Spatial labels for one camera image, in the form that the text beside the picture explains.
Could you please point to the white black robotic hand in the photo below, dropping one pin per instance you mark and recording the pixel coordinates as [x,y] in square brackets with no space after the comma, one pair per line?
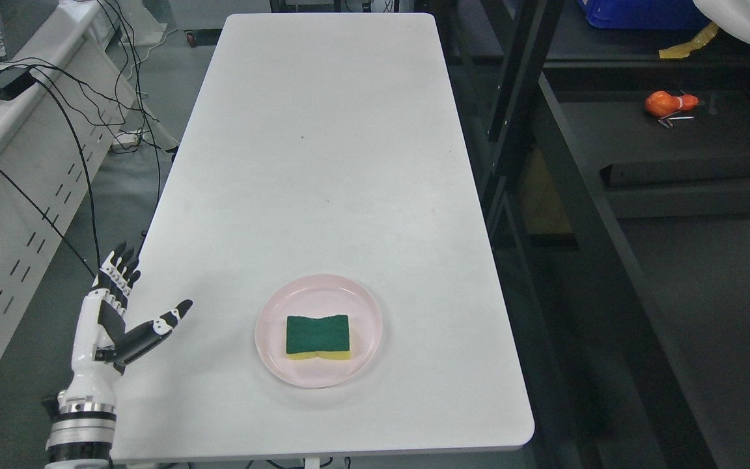
[103,346]

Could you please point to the green yellow sponge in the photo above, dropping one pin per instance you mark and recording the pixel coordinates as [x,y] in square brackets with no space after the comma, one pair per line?
[326,337]

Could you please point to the dark metal shelf rack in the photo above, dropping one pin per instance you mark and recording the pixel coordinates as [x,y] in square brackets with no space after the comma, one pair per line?
[622,241]

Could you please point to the pink round plate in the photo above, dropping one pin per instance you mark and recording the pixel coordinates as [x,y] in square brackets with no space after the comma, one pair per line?
[318,295]

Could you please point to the white perforated side desk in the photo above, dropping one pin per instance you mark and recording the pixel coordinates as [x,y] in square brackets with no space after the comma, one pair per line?
[50,146]

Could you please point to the black power adapter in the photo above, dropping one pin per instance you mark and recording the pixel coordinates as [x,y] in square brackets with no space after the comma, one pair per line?
[14,81]

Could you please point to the blue plastic bin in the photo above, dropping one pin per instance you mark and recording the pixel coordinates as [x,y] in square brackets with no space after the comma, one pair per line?
[643,15]

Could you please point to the orange gourd toy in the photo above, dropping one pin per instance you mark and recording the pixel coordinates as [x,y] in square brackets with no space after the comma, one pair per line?
[661,104]

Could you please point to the yellow tape strip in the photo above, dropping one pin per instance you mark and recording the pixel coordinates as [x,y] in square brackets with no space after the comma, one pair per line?
[699,41]

